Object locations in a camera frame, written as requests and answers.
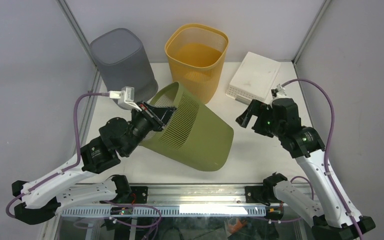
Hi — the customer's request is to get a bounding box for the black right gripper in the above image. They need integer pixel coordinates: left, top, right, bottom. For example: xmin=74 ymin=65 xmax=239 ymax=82
xmin=234 ymin=99 xmax=284 ymax=138

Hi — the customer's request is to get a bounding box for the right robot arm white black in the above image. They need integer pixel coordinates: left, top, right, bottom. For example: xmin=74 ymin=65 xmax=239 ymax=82
xmin=236 ymin=98 xmax=376 ymax=240

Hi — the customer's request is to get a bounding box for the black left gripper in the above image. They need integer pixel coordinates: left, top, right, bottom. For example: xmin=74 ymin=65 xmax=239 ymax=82
xmin=122 ymin=100 xmax=177 ymax=156

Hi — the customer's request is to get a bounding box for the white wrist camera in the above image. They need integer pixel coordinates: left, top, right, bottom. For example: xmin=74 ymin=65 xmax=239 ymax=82
xmin=270 ymin=84 xmax=288 ymax=101
xmin=108 ymin=86 xmax=140 ymax=111

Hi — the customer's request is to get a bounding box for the yellow slatted bin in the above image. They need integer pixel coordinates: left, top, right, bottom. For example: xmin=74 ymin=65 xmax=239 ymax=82
xmin=164 ymin=23 xmax=229 ymax=104

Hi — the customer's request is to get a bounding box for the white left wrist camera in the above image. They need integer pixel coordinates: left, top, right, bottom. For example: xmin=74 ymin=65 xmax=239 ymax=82
xmin=108 ymin=86 xmax=140 ymax=111

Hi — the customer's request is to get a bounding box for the large grey slatted bin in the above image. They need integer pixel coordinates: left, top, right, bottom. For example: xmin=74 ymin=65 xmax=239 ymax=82
xmin=89 ymin=28 xmax=159 ymax=102

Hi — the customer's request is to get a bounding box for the aluminium mounting rail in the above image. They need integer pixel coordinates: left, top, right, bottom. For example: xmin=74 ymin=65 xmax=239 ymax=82
xmin=50 ymin=183 xmax=322 ymax=208

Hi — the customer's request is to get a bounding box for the white perforated plastic basket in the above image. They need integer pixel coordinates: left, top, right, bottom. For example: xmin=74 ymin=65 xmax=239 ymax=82
xmin=225 ymin=51 xmax=281 ymax=104

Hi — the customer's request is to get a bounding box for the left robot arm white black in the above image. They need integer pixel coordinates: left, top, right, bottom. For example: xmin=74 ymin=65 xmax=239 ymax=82
xmin=11 ymin=101 xmax=177 ymax=225

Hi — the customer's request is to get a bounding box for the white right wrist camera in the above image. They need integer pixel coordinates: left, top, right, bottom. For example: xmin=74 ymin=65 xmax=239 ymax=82
xmin=270 ymin=84 xmax=288 ymax=101

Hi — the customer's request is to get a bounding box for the orange object under table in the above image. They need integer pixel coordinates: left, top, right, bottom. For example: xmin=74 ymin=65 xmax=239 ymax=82
xmin=227 ymin=217 xmax=247 ymax=234

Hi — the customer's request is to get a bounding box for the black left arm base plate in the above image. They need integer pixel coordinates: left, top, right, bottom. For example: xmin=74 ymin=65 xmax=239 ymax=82
xmin=109 ymin=185 xmax=149 ymax=205

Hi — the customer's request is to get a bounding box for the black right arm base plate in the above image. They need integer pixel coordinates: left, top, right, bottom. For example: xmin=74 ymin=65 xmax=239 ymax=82
xmin=244 ymin=185 xmax=270 ymax=206

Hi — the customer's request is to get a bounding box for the green slatted bin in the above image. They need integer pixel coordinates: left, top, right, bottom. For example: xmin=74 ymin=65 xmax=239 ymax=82
xmin=141 ymin=82 xmax=234 ymax=172

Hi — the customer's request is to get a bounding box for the white slotted cable duct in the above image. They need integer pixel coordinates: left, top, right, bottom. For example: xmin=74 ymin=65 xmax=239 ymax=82
xmin=60 ymin=203 xmax=266 ymax=218

